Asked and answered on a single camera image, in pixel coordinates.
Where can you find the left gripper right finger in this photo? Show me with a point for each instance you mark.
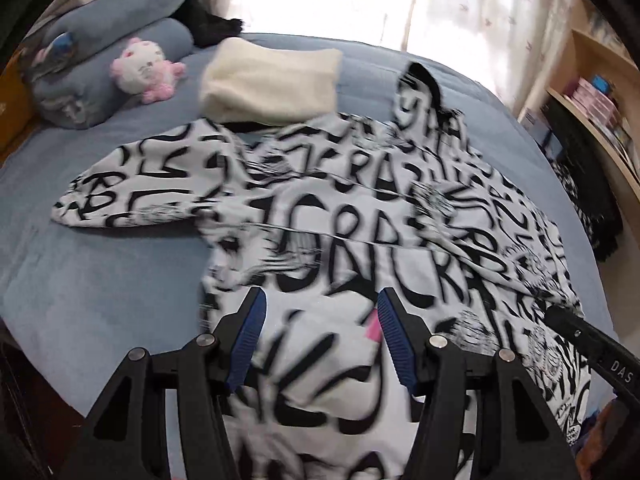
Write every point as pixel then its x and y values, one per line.
pixel 516 436

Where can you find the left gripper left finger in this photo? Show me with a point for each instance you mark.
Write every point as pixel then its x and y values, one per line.
pixel 124 434

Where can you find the black white graffiti print garment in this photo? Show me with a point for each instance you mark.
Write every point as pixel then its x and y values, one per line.
pixel 322 216

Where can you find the blue bed sheet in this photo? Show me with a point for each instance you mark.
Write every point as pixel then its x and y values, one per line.
pixel 77 300

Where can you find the wooden shelf unit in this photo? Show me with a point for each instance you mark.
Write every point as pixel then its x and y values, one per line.
pixel 595 80

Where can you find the wooden headboard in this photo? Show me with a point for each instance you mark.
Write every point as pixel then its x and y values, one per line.
pixel 19 117

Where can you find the floral white curtain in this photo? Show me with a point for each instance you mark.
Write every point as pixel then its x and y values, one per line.
pixel 508 46

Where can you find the pink white plush cat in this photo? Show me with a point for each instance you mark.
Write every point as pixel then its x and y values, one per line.
pixel 143 70

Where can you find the folded cream fleece garment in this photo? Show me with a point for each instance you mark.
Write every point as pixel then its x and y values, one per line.
pixel 244 82

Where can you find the black fuzzy garment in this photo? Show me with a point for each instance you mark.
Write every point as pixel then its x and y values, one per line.
pixel 206 29

